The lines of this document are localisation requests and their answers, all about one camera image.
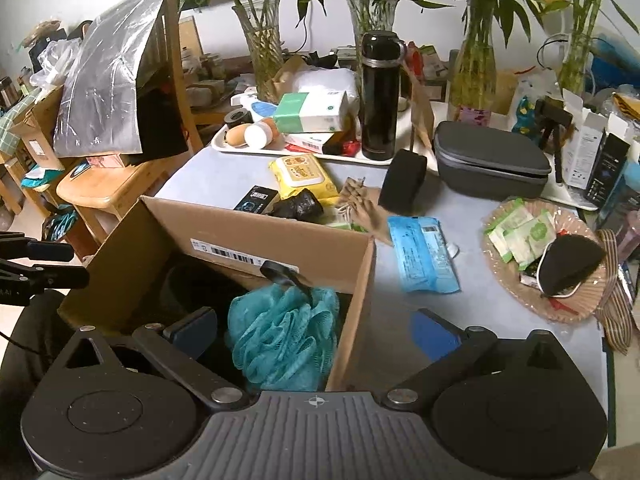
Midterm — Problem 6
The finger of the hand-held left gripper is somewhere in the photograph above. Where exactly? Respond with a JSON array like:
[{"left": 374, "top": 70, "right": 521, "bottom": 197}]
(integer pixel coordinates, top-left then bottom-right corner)
[
  {"left": 0, "top": 231, "right": 76, "bottom": 263},
  {"left": 0, "top": 259, "right": 91, "bottom": 291}
]

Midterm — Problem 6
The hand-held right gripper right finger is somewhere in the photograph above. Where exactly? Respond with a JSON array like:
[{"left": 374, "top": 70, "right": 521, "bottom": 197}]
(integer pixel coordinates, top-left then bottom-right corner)
[{"left": 382, "top": 308, "right": 581, "bottom": 408}]

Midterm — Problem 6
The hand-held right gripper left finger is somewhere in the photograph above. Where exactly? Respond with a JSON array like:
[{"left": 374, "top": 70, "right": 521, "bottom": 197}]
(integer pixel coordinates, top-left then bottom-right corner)
[{"left": 52, "top": 306, "right": 249, "bottom": 413}]

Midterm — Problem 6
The brown cardboard box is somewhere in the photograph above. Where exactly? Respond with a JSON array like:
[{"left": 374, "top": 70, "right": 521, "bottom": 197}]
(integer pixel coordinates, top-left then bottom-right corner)
[{"left": 57, "top": 195, "right": 377, "bottom": 393}]

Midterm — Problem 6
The yellow wet wipes pack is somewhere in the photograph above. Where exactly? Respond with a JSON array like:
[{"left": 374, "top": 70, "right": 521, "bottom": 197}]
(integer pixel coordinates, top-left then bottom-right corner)
[{"left": 269, "top": 154, "right": 342, "bottom": 208}]

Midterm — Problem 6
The blue wipes packet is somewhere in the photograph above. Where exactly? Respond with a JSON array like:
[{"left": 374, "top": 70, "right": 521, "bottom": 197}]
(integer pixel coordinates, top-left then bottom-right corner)
[{"left": 387, "top": 216, "right": 461, "bottom": 295}]

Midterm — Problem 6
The teal bath loofah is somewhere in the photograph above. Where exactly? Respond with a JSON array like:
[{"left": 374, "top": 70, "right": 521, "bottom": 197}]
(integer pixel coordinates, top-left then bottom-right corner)
[{"left": 226, "top": 282, "right": 342, "bottom": 392}]

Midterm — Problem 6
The wooden chair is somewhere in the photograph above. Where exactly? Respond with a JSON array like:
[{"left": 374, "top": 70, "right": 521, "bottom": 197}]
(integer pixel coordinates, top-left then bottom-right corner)
[{"left": 56, "top": 0, "right": 221, "bottom": 257}]

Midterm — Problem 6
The green white sachet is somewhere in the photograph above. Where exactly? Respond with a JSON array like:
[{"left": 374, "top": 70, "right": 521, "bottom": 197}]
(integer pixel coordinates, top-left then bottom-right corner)
[
  {"left": 515, "top": 210, "right": 559, "bottom": 271},
  {"left": 485, "top": 202, "right": 534, "bottom": 248},
  {"left": 487, "top": 240, "right": 517, "bottom": 264}
]

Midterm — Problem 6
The labelled cardboard carton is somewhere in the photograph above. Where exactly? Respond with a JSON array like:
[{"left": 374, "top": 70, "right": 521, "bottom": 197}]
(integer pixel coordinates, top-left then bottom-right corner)
[{"left": 9, "top": 84, "right": 67, "bottom": 172}]

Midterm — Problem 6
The woven pink plate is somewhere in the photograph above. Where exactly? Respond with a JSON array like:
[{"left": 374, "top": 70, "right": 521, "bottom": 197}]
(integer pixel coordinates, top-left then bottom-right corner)
[{"left": 481, "top": 197, "right": 613, "bottom": 323}]

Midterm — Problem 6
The brown tassel cloth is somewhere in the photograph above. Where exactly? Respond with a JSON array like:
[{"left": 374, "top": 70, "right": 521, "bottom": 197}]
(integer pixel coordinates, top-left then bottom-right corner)
[{"left": 334, "top": 177, "right": 396, "bottom": 246}]

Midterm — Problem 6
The small black box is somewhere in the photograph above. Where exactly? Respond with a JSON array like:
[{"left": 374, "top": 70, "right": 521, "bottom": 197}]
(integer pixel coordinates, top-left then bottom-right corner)
[{"left": 233, "top": 186, "right": 280, "bottom": 215}]

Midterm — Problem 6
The black pouch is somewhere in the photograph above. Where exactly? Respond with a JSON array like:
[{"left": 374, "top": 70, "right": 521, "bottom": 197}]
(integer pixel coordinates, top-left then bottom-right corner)
[{"left": 539, "top": 234, "right": 607, "bottom": 296}]

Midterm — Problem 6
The black foam block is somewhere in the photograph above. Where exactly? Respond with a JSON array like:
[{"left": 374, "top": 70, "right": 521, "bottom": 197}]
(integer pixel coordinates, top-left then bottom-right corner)
[{"left": 378, "top": 149, "right": 428, "bottom": 215}]

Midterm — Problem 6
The black crumpled bag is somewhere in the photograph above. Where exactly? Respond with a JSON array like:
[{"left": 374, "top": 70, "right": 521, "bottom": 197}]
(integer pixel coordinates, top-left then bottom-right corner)
[{"left": 272, "top": 188, "right": 326, "bottom": 222}]

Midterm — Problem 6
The black garment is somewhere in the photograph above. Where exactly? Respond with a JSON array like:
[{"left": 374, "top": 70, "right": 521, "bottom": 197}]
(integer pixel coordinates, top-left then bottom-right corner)
[{"left": 131, "top": 77, "right": 191, "bottom": 167}]

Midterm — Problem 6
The silver plastic bag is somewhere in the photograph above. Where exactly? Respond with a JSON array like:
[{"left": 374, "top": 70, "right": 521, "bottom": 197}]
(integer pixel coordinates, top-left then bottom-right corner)
[{"left": 52, "top": 0, "right": 169, "bottom": 159}]

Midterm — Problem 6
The grey zip case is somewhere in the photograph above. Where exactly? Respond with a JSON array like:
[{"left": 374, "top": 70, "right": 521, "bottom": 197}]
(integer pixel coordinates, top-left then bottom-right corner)
[{"left": 432, "top": 121, "right": 552, "bottom": 201}]

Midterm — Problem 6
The white tray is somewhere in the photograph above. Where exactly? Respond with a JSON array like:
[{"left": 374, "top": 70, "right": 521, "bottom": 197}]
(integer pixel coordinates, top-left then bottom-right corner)
[{"left": 211, "top": 122, "right": 401, "bottom": 166}]

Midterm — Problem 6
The orange bottle white cap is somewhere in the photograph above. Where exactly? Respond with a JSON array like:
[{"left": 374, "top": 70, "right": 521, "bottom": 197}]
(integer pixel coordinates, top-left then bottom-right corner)
[{"left": 244, "top": 119, "right": 282, "bottom": 150}]

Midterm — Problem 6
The red packet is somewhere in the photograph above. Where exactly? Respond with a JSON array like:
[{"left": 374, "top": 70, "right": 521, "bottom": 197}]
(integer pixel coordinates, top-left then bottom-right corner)
[{"left": 285, "top": 142, "right": 362, "bottom": 157}]

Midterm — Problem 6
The grey tape roll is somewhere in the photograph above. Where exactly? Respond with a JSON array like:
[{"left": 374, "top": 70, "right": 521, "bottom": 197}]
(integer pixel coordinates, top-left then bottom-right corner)
[{"left": 224, "top": 108, "right": 254, "bottom": 129}]

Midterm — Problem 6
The brown paper bag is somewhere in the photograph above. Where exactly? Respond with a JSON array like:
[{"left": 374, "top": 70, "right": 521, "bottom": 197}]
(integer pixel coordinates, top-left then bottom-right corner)
[{"left": 401, "top": 64, "right": 437, "bottom": 152}]

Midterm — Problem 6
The white flat carton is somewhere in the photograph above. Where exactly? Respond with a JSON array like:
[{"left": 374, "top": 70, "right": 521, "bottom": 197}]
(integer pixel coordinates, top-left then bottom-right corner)
[{"left": 285, "top": 131, "right": 347, "bottom": 150}]

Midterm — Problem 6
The blue white pouch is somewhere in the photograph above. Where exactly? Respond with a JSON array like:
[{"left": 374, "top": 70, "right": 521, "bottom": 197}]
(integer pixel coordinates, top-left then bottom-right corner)
[{"left": 231, "top": 94, "right": 279, "bottom": 121}]

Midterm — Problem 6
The black thermos bottle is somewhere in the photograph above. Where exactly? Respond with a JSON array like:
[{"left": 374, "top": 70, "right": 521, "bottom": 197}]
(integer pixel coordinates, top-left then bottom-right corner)
[{"left": 360, "top": 31, "right": 408, "bottom": 161}]

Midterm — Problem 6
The tall white carton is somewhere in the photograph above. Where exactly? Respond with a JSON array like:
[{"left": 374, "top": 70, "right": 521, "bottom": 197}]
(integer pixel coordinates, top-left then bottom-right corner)
[{"left": 562, "top": 90, "right": 609, "bottom": 197}]

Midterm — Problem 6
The teal patterned packet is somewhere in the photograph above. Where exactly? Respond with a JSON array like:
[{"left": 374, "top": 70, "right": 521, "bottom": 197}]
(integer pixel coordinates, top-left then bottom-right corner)
[{"left": 514, "top": 95, "right": 544, "bottom": 134}]

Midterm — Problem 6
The tall black carton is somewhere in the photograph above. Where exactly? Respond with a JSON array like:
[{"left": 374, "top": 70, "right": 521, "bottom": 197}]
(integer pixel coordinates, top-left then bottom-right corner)
[{"left": 582, "top": 130, "right": 632, "bottom": 212}]

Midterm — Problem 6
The black tripod stand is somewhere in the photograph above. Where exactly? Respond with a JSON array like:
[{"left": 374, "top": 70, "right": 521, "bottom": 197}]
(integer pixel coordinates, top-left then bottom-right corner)
[{"left": 534, "top": 97, "right": 574, "bottom": 184}]

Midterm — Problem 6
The green white tissue box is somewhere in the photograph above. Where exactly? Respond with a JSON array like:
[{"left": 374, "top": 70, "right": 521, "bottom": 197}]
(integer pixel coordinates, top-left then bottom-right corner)
[{"left": 273, "top": 91, "right": 349, "bottom": 134}]

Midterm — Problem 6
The glass vase with lucky bamboo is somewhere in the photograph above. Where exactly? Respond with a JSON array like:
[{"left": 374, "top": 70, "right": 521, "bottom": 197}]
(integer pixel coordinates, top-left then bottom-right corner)
[
  {"left": 425, "top": 0, "right": 541, "bottom": 123},
  {"left": 530, "top": 0, "right": 636, "bottom": 97},
  {"left": 167, "top": 0, "right": 321, "bottom": 104},
  {"left": 300, "top": 0, "right": 451, "bottom": 106}
]

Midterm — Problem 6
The white plastic bag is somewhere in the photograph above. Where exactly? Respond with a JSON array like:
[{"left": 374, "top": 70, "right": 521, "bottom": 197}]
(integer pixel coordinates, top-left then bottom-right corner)
[{"left": 292, "top": 67, "right": 359, "bottom": 107}]

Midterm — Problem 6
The black plastic handle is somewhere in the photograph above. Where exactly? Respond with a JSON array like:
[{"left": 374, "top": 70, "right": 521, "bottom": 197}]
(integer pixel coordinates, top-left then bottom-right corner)
[{"left": 259, "top": 260, "right": 314, "bottom": 295}]

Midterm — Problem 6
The striped brown fabric strap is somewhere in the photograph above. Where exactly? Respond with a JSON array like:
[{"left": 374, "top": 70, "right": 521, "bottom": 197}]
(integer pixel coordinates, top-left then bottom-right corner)
[{"left": 595, "top": 229, "right": 637, "bottom": 357}]

